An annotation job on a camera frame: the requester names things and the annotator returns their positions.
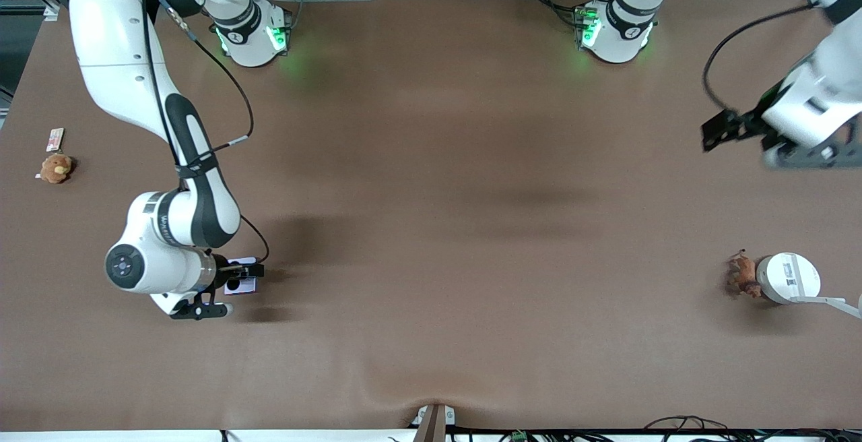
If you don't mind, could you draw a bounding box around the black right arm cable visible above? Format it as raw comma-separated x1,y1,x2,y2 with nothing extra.
140,0,271,264

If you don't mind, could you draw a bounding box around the white round device with stem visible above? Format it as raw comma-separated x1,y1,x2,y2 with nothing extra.
755,252,862,320

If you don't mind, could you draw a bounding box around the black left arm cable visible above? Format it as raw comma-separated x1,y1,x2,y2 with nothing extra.
702,3,817,114

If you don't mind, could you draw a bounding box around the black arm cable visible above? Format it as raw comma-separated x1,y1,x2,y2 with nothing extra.
140,0,271,264
702,3,817,114

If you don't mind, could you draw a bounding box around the black looped floor cable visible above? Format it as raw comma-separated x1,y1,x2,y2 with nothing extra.
643,415,729,440

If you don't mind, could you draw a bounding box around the grey metal table bracket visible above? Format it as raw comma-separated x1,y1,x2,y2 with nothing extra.
410,404,456,442

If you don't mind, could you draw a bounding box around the brown lion statue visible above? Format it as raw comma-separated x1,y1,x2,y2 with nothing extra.
725,249,764,300

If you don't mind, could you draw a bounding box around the brown plush keychain toy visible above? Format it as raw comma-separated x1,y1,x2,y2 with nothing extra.
35,153,74,185

